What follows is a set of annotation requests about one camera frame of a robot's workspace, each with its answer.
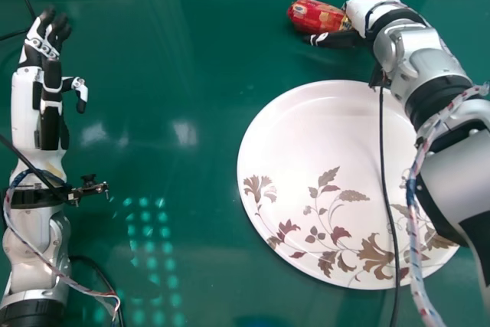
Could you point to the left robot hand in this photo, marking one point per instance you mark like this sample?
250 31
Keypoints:
25 112

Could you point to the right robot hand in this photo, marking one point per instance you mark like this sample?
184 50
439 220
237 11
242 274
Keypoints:
367 7

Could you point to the red biscuit packet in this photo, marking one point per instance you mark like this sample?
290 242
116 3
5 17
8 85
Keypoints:
314 15

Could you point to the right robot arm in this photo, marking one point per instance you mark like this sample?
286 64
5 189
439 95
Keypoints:
421 66

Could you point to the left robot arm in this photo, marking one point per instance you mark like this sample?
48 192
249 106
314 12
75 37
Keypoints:
34 235

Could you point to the plate with brown leaf pattern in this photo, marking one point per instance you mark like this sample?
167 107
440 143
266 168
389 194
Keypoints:
325 143

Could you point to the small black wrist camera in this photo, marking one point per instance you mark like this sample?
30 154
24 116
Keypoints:
89 186

